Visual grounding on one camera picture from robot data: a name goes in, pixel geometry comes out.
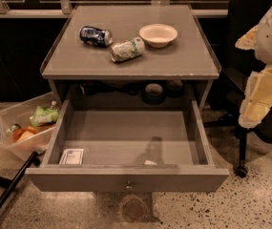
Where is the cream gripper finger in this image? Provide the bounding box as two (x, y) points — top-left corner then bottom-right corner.
(239, 65), (272, 129)
(235, 26), (258, 51)

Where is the green white 7up can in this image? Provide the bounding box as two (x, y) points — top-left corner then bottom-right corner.
(110, 37), (145, 63)

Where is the grey cabinet with drawer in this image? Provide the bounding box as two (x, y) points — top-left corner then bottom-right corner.
(25, 4), (230, 194)

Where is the blue pepsi can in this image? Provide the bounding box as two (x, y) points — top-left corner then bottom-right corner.
(79, 26), (113, 48)

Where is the open grey top drawer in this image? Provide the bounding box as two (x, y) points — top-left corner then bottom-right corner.
(27, 100), (229, 193)

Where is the white card in drawer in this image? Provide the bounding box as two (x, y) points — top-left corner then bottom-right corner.
(59, 149), (83, 165)

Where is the black office chair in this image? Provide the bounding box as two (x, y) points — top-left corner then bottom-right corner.
(208, 0), (272, 177)

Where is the dark round roll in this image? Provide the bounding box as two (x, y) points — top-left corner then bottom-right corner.
(166, 80), (184, 97)

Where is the white bowl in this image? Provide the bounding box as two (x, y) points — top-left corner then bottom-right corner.
(139, 24), (178, 48)

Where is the dark tape roll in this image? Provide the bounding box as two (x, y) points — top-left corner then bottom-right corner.
(141, 83), (165, 105)

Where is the small white paper scrap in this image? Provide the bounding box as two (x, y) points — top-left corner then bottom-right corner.
(144, 160), (157, 165)

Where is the green chip bag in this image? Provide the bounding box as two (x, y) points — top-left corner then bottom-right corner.
(30, 106), (59, 127)

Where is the clear plastic bin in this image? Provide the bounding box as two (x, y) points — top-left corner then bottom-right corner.
(0, 93), (59, 160)

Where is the black metal stand leg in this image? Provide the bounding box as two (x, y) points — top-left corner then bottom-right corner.
(0, 152), (40, 209)

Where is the metal railing frame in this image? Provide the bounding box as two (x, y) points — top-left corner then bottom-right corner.
(0, 0), (229, 19)

